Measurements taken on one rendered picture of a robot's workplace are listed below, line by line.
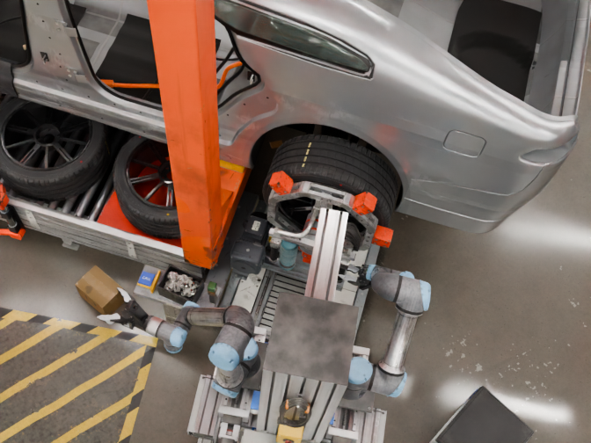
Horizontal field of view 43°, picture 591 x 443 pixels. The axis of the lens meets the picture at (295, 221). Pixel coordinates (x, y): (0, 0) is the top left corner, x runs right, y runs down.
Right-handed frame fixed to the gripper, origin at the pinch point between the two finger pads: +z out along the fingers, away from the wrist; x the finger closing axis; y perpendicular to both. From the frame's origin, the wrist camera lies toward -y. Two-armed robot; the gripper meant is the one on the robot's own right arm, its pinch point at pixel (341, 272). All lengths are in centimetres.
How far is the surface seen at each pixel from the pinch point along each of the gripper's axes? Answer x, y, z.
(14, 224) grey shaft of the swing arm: -8, -62, 188
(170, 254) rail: -7, -46, 93
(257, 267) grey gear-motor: -13, -48, 45
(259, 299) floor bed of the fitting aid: -6, -75, 40
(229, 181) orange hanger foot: -43, -15, 68
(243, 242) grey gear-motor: -23, -42, 55
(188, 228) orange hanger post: 2, 10, 76
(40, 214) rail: -11, -45, 169
